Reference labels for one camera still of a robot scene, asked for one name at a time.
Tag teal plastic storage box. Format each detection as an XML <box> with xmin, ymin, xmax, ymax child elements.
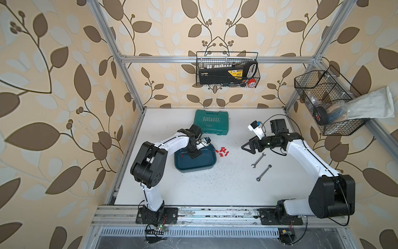
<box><xmin>174</xmin><ymin>144</ymin><xmax>217</xmax><ymax>173</ymax></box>

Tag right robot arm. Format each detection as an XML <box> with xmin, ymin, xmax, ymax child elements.
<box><xmin>241</xmin><ymin>119</ymin><xmax>356</xmax><ymax>220</ymax></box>

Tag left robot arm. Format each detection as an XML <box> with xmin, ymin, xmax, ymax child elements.
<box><xmin>130</xmin><ymin>124</ymin><xmax>211</xmax><ymax>223</ymax></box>

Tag upper silver wrench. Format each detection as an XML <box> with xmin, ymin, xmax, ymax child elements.
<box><xmin>251</xmin><ymin>153</ymin><xmax>266</xmax><ymax>168</ymax></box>

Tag silver wrench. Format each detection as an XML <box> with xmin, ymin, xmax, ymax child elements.
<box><xmin>251</xmin><ymin>153</ymin><xmax>266</xmax><ymax>168</ymax></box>
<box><xmin>256</xmin><ymin>165</ymin><xmax>272</xmax><ymax>182</ymax></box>

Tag lower silver wrench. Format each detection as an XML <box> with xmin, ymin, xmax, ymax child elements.
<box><xmin>256</xmin><ymin>165</ymin><xmax>272</xmax><ymax>182</ymax></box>

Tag green tool case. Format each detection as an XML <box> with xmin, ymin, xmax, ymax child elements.
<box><xmin>193</xmin><ymin>110</ymin><xmax>229</xmax><ymax>135</ymax></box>

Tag black tape measure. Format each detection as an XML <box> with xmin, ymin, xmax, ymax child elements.
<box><xmin>312</xmin><ymin>105</ymin><xmax>330</xmax><ymax>126</ymax></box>

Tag red white tape roll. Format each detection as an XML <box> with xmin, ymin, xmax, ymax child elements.
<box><xmin>247</xmin><ymin>78</ymin><xmax>258</xmax><ymax>88</ymax></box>

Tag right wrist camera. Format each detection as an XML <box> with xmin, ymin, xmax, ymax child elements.
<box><xmin>248</xmin><ymin>120</ymin><xmax>265</xmax><ymax>140</ymax></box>

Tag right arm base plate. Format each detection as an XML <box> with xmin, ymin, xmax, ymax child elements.
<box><xmin>257</xmin><ymin>208</ymin><xmax>303</xmax><ymax>226</ymax></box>

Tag black wire basket right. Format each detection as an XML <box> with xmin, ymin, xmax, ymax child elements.
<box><xmin>294</xmin><ymin>65</ymin><xmax>370</xmax><ymax>136</ymax></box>

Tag black wire basket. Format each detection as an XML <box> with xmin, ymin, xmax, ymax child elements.
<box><xmin>294</xmin><ymin>65</ymin><xmax>370</xmax><ymax>136</ymax></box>
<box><xmin>195</xmin><ymin>51</ymin><xmax>261</xmax><ymax>88</ymax></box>

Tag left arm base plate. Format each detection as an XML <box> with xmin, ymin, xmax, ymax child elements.
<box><xmin>135</xmin><ymin>206</ymin><xmax>178</xmax><ymax>225</ymax></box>

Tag black wire basket back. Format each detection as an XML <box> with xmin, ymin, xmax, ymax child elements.
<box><xmin>195</xmin><ymin>51</ymin><xmax>261</xmax><ymax>88</ymax></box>

